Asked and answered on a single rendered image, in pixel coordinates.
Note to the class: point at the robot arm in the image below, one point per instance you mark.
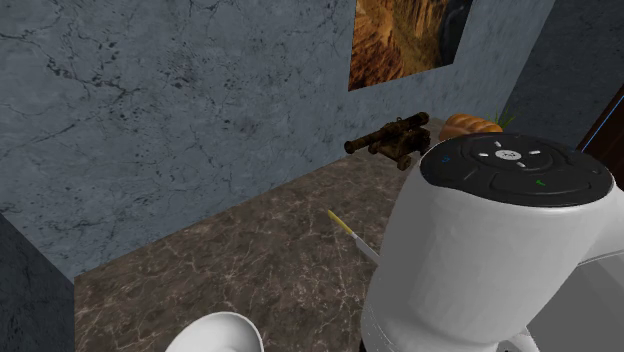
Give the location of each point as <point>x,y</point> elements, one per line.
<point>468,263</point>

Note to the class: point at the brown canyon wall picture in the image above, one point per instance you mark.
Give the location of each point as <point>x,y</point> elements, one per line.
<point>400,39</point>

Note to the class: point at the white bowl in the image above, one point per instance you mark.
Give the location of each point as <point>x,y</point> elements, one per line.
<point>219,335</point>

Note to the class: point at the brown toy cannon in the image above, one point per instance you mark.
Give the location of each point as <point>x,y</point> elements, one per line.
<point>392,138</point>

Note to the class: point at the green plant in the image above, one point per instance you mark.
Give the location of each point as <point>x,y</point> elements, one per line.
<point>502,118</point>

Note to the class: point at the orange bread loaf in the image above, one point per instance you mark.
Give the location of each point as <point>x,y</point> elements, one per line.
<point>467,125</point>

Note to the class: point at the dark brown door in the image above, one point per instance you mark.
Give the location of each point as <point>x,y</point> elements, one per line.
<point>607,139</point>

